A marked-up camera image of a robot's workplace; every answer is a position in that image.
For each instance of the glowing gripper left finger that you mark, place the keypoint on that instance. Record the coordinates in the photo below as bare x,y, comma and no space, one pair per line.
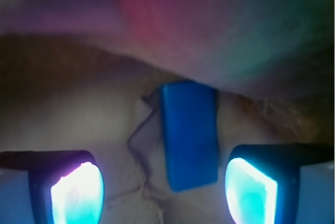
51,187

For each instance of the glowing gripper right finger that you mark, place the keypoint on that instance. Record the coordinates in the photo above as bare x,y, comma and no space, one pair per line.
281,183

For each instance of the blue rectangular block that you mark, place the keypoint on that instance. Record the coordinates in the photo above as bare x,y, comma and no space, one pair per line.
188,111

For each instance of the brown paper bag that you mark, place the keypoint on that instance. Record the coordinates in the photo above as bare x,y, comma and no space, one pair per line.
56,95

